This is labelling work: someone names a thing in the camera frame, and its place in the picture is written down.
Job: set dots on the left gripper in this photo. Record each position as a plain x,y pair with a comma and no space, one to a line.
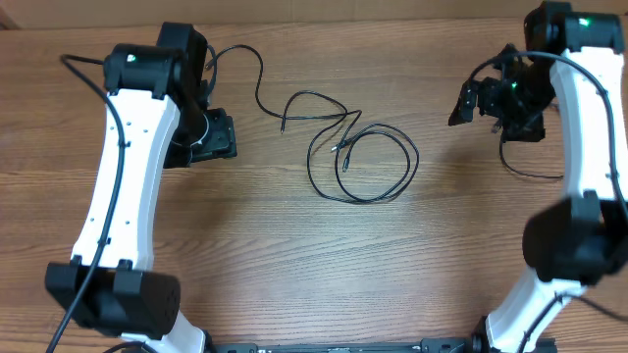
224,142

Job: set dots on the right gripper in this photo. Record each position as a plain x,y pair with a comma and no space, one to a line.
532,125

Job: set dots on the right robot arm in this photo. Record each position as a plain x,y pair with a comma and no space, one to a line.
576,60

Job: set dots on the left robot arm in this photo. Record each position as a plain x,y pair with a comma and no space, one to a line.
158,117

